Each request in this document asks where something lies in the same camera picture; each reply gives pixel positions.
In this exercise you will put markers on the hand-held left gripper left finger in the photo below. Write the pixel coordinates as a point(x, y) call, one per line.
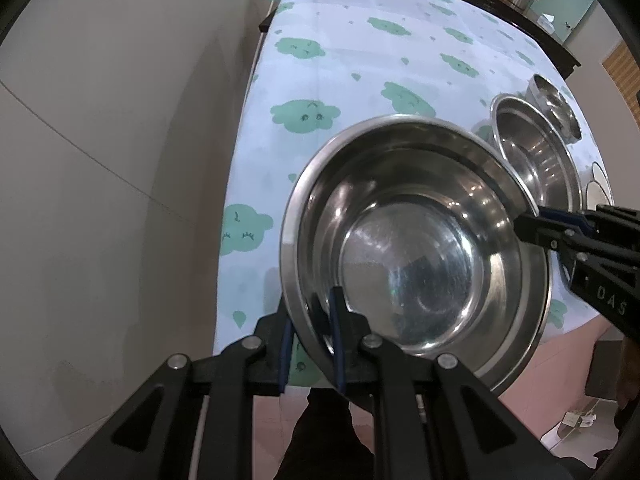
point(284, 360)

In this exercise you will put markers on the person's dark trouser leg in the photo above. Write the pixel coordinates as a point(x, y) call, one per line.
point(320, 435)

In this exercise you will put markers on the small steel bowl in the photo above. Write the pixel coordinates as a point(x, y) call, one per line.
point(555, 100)

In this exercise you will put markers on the brown slatted panel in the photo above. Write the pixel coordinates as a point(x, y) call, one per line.
point(622, 80)

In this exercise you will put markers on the dark grey box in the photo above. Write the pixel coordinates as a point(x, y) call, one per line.
point(606, 370)

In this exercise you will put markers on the small white object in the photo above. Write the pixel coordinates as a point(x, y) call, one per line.
point(546, 22)

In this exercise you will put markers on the white green-cloud printed tablecloth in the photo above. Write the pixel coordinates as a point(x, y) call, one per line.
point(320, 60)

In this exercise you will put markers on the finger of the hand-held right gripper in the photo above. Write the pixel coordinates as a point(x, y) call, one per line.
point(565, 217)
point(545, 235)

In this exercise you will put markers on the dark wooden sideboard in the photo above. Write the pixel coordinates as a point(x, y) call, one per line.
point(550, 40)

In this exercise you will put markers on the large cartoon-printed steel bowl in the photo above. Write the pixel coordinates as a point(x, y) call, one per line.
point(410, 260)

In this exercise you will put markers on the white enamel bowl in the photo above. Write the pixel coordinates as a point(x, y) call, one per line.
point(596, 192)

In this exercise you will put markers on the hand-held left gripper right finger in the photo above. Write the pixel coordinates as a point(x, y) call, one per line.
point(341, 365)

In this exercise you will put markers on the white plastic wrapper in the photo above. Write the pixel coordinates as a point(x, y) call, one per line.
point(577, 417)

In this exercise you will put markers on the medium steel bowl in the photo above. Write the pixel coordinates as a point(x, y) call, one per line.
point(535, 160)

